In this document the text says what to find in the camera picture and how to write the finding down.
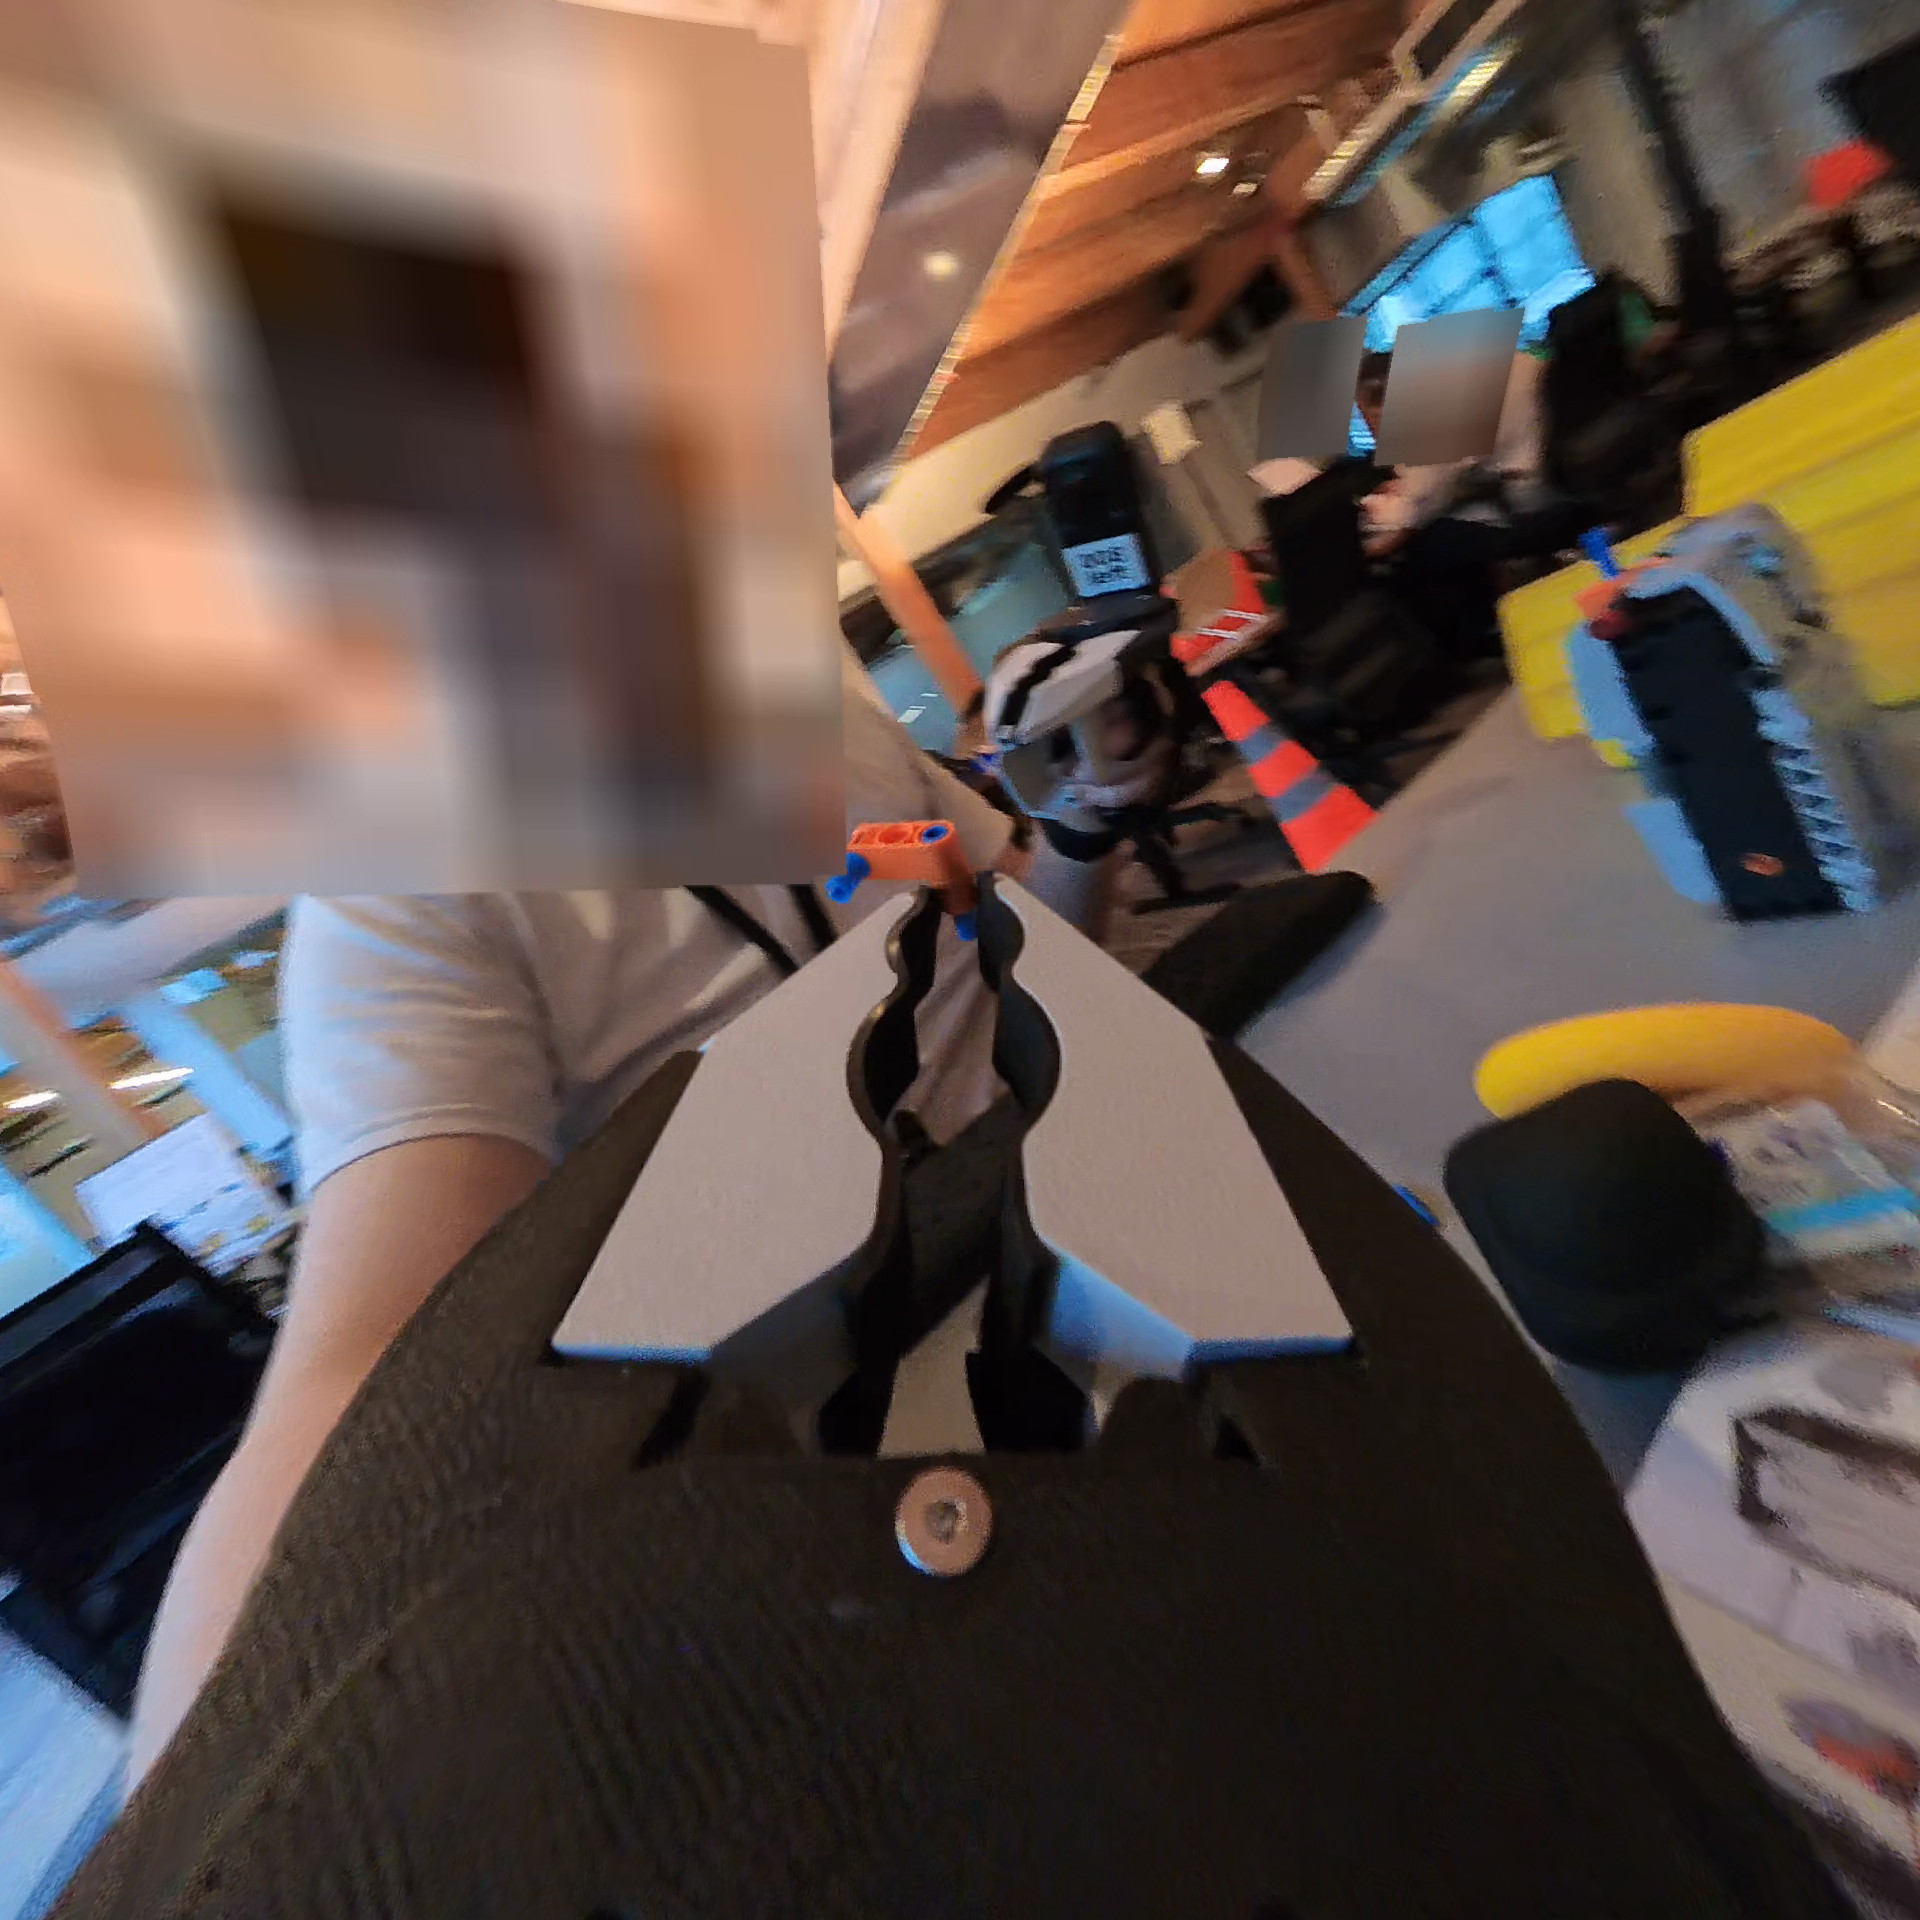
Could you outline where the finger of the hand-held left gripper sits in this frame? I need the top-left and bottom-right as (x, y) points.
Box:
(982, 630), (1121, 710)
(993, 642), (1147, 749)

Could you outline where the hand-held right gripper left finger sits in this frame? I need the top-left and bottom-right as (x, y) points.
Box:
(547, 884), (920, 1454)

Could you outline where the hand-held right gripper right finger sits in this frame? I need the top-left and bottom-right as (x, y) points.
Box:
(976, 872), (1362, 1434)

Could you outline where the orange connector piece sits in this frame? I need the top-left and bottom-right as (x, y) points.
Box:
(824, 815), (987, 943)

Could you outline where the person's right forearm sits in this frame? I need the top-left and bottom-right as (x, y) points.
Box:
(123, 1136), (553, 1794)

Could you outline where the grey desk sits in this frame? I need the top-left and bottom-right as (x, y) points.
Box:
(1034, 703), (1920, 1920)

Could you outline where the orange traffic cone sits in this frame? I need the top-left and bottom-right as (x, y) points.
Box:
(1198, 678), (1383, 875)

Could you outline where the black and yellow round object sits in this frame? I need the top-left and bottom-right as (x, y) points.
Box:
(1445, 1000), (1865, 1376)

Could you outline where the black blue toy robot model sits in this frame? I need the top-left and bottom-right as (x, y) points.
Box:
(1563, 508), (1881, 923)

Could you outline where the black monitor screen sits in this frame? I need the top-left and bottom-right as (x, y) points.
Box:
(0, 1222), (287, 1718)

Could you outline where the white instruction booklet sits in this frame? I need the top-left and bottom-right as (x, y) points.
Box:
(1626, 1048), (1920, 1920)

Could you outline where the yellow bin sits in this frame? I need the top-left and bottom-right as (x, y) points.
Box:
(1497, 310), (1920, 747)

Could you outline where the black chest strap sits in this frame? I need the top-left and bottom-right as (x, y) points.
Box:
(681, 884), (805, 975)

